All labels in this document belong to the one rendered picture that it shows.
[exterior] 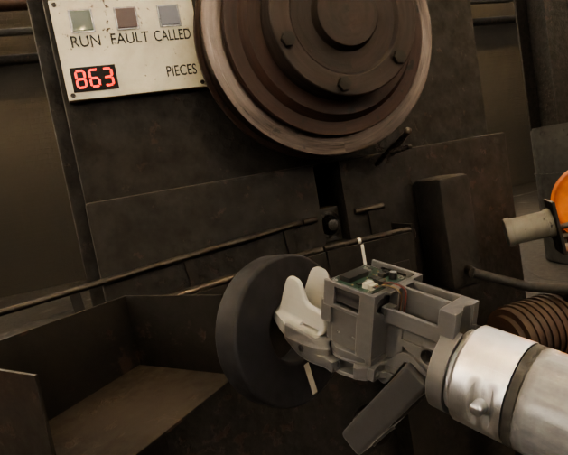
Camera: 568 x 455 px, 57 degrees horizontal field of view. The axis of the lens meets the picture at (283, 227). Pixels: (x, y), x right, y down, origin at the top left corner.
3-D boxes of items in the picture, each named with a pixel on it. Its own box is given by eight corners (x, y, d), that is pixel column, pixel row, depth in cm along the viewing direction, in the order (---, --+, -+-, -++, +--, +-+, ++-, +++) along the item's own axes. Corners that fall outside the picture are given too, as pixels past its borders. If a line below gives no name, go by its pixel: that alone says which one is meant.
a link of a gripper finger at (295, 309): (273, 259, 53) (343, 284, 47) (273, 311, 55) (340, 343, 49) (249, 266, 51) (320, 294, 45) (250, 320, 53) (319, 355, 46)
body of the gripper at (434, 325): (369, 256, 49) (494, 294, 41) (365, 338, 51) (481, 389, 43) (315, 277, 44) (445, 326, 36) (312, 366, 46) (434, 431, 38)
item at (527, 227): (507, 244, 110) (499, 217, 110) (552, 234, 108) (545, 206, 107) (511, 249, 104) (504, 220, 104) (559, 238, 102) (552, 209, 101)
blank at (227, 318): (192, 289, 49) (213, 289, 46) (301, 235, 59) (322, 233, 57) (242, 434, 51) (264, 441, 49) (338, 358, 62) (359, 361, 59)
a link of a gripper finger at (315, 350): (308, 311, 51) (380, 341, 45) (307, 327, 52) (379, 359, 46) (273, 326, 48) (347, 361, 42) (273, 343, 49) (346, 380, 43)
